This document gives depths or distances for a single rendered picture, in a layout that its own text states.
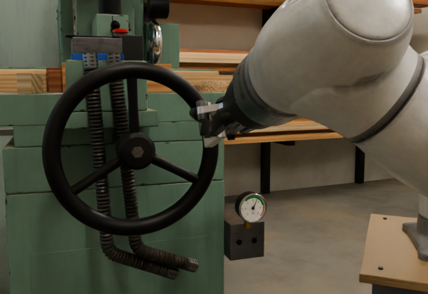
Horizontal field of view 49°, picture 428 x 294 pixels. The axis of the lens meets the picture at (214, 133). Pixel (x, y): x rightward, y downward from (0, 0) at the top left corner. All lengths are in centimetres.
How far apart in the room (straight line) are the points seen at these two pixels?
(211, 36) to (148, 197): 281
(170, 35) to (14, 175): 58
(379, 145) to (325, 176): 389
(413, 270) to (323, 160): 348
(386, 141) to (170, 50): 93
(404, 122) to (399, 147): 2
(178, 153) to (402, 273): 48
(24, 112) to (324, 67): 67
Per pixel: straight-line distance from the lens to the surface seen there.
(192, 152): 99
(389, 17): 38
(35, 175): 96
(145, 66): 77
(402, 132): 43
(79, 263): 100
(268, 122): 52
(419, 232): 97
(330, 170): 436
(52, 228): 98
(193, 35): 365
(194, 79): 114
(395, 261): 89
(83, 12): 120
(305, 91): 41
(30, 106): 94
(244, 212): 99
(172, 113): 97
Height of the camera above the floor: 92
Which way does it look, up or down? 6 degrees down
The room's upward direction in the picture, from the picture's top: straight up
